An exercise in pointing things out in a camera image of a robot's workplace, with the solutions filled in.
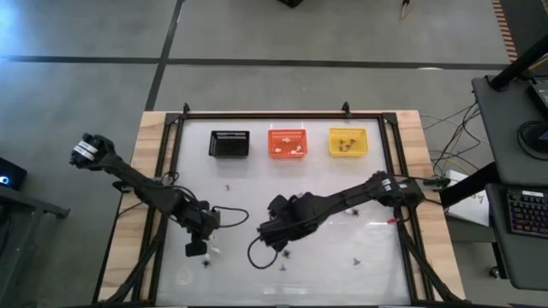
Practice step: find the grey desk top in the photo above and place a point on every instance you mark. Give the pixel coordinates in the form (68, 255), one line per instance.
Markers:
(501, 128)

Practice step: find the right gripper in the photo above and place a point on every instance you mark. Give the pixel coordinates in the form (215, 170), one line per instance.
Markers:
(282, 229)

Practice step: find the dark grey side cart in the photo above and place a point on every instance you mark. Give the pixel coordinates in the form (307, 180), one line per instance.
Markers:
(30, 204)

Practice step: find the black caster wheel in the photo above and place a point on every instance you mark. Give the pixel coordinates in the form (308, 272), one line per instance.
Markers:
(495, 272)

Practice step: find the orange plastic basket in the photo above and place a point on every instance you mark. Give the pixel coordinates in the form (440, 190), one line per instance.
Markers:
(287, 145)

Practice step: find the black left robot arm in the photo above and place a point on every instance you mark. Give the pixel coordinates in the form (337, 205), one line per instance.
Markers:
(128, 175)

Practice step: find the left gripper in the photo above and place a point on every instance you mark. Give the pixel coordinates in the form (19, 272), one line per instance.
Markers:
(203, 220)

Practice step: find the black backlit keyboard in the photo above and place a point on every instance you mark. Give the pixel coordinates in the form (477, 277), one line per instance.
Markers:
(528, 214)

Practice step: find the black box with blue light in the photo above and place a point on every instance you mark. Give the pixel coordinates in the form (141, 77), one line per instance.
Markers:
(15, 173)

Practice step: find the grey keyboard tray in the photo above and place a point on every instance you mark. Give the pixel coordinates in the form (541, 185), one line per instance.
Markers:
(526, 261)

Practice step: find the white paper sheet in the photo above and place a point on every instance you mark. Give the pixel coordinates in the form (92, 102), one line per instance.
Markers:
(471, 209)

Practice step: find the black aluminium table frame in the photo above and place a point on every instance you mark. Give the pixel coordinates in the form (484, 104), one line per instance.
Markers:
(278, 116)

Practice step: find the red tape piece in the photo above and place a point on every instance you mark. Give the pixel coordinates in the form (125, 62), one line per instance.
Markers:
(391, 221)

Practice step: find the black diagonal pole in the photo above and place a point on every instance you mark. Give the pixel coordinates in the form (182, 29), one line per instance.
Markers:
(514, 68)

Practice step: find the black cart leg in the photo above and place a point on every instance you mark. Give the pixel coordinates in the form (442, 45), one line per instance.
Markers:
(471, 186)

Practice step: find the black plastic basket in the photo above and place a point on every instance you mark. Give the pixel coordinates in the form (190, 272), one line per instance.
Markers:
(229, 147)

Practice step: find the yellow plastic basket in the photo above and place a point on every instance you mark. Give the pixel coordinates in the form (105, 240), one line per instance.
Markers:
(361, 147)

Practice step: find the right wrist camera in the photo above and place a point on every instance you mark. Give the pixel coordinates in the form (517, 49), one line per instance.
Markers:
(279, 204)

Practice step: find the black frame clamp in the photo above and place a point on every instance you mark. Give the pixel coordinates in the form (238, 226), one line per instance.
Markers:
(346, 108)
(186, 109)

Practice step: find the black floor object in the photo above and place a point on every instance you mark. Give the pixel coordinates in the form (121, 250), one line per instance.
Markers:
(291, 2)

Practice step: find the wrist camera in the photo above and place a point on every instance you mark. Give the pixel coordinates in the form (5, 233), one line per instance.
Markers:
(279, 204)
(196, 249)

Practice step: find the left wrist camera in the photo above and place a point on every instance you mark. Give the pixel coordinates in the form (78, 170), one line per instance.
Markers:
(196, 249)

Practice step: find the round black monitor base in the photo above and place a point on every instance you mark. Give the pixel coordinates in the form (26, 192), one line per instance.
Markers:
(531, 141)

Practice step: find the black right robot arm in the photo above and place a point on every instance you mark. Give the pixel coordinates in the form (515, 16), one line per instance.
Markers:
(351, 194)

